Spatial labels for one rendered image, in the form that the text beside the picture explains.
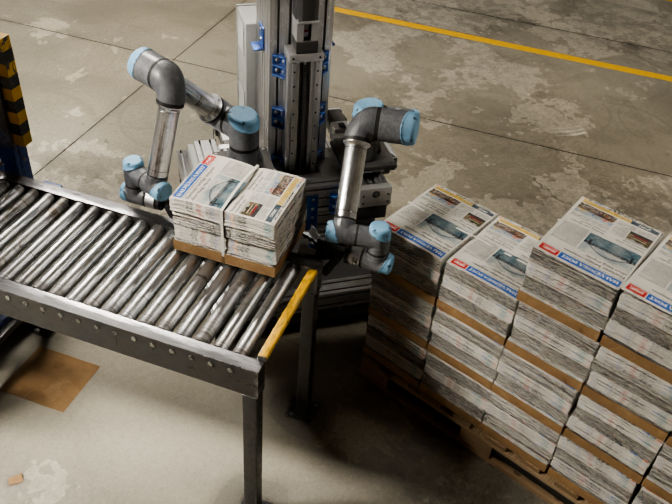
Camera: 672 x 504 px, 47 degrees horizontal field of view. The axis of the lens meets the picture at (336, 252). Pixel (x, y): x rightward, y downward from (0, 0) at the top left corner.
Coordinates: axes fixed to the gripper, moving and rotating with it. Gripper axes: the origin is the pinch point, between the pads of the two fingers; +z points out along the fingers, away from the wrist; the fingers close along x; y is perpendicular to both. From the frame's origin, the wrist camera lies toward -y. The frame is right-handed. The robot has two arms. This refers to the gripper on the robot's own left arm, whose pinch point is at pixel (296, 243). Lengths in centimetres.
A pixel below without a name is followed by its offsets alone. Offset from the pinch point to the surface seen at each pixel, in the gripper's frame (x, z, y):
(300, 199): -0.3, -0.5, 19.4
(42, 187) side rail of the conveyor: 10, 98, 2
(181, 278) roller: 34.1, 27.5, 1.3
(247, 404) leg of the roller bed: 62, -9, -14
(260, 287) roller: 27.8, 1.8, 1.5
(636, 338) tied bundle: 17, -115, 15
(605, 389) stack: 16, -113, -10
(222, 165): -0.2, 28.5, 25.1
